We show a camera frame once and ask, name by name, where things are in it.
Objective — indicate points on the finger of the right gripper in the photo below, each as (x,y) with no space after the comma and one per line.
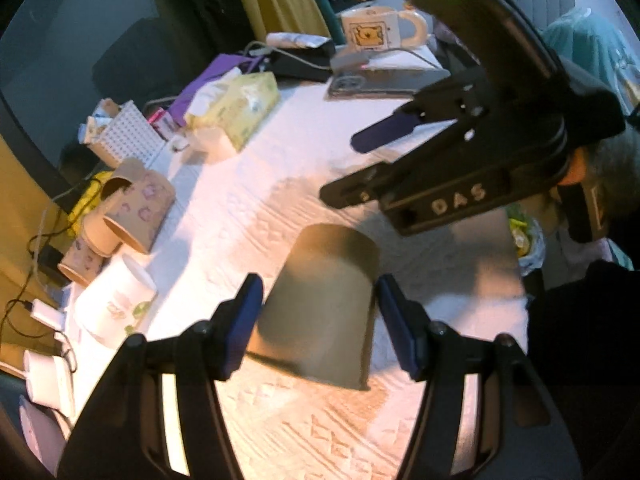
(390,129)
(380,183)

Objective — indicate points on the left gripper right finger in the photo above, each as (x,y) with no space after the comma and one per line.
(521,434)

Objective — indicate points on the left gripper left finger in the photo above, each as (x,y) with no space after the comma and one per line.
(120,433)

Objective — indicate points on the plain brown paper cup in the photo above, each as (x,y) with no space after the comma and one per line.
(317,321)

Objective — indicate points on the white printed paper cup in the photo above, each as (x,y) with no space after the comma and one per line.
(113,305)

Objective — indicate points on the left floral brown paper cup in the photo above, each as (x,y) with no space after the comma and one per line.
(81,264)

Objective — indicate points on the floral brown paper cup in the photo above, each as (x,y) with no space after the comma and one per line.
(140,210)
(81,264)

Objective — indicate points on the plain kraft lying cup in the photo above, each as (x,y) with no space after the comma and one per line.
(99,237)

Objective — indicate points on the front floral brown paper cup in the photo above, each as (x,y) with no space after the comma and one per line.
(140,210)

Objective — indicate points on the back brown paper cup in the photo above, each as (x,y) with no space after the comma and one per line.
(129,171)

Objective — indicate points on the smartphone in clear case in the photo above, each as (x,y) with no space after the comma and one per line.
(396,83)

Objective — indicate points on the white desk lamp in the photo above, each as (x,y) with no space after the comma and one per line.
(49,382)

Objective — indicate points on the white bear mug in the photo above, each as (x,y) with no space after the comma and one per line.
(377,29)

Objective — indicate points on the black box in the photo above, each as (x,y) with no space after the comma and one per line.
(307,64)

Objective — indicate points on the white power strip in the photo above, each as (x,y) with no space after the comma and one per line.
(49,316)

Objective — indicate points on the white tablecloth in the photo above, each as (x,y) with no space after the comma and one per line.
(259,211)

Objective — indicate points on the white tube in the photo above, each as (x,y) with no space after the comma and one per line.
(296,40)

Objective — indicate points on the yellow green tissue pack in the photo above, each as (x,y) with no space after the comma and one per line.
(224,114)

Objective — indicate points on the pink small box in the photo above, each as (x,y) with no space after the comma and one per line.
(163,123)

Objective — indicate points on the yellow curtain left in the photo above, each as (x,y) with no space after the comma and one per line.
(22,203)

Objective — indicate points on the yellow plastic bag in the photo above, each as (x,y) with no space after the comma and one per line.
(88,201)

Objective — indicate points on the white perforated plastic basket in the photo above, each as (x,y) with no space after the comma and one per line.
(127,135)

